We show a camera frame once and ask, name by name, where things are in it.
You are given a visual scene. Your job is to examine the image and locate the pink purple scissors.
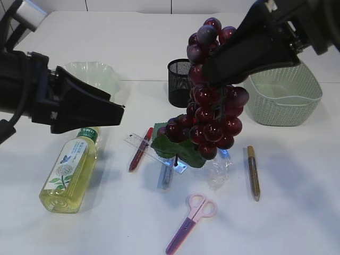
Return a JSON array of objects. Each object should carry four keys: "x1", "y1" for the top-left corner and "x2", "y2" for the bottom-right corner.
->
[{"x1": 165, "y1": 193, "x2": 217, "y2": 254}]

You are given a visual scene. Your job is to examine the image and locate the green plastic woven basket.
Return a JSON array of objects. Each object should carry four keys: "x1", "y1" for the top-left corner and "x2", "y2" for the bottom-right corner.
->
[{"x1": 243, "y1": 62, "x2": 323, "y2": 126}]

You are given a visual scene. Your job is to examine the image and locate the clear plastic ruler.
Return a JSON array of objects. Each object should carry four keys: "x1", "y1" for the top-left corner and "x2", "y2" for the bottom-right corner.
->
[{"x1": 124, "y1": 133, "x2": 189, "y2": 174}]

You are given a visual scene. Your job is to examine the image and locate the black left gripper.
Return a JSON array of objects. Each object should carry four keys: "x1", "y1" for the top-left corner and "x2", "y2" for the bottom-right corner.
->
[{"x1": 25, "y1": 52, "x2": 124, "y2": 134}]

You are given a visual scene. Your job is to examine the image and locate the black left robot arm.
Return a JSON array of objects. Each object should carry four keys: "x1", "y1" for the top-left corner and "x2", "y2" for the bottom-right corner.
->
[{"x1": 1, "y1": 1, "x2": 124, "y2": 142}]

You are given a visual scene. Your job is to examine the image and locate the artificial red grape bunch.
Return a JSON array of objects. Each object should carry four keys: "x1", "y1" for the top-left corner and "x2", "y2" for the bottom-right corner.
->
[{"x1": 151, "y1": 18, "x2": 249, "y2": 168}]

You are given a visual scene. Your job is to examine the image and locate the yellow tea bottle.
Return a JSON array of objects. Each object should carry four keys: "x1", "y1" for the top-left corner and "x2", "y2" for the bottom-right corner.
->
[{"x1": 39, "y1": 127, "x2": 100, "y2": 214}]

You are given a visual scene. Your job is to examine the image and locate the black mesh pen holder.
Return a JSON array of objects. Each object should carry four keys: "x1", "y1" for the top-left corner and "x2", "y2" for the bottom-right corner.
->
[{"x1": 167, "y1": 58, "x2": 193, "y2": 108}]

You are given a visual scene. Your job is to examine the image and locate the blue small scissors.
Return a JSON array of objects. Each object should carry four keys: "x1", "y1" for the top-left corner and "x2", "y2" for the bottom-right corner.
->
[{"x1": 218, "y1": 149, "x2": 231, "y2": 160}]

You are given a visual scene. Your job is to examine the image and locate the green wavy plastic plate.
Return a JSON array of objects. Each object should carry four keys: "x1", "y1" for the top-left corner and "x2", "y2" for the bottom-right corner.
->
[{"x1": 63, "y1": 61, "x2": 120, "y2": 102}]

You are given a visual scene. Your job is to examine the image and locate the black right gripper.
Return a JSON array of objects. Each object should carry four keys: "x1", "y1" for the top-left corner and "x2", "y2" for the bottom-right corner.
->
[{"x1": 203, "y1": 1, "x2": 332, "y2": 85}]

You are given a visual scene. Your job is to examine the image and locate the clear plastic sheet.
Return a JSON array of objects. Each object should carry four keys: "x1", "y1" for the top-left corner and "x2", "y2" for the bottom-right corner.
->
[{"x1": 199, "y1": 157, "x2": 232, "y2": 191}]

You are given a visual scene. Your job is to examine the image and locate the red glitter pen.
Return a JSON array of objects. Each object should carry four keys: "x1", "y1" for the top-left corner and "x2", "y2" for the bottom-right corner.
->
[{"x1": 129, "y1": 127, "x2": 154, "y2": 172}]

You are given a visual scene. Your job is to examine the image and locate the silver glitter pen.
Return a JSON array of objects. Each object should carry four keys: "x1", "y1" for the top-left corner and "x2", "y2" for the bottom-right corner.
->
[{"x1": 158, "y1": 165, "x2": 173, "y2": 190}]

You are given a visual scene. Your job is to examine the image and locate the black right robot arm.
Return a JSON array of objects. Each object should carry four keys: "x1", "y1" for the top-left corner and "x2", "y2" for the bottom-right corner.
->
[{"x1": 203, "y1": 1, "x2": 339, "y2": 85}]

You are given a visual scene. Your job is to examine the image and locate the gold glitter pen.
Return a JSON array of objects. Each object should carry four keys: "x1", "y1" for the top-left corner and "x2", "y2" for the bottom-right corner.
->
[{"x1": 247, "y1": 146, "x2": 261, "y2": 202}]

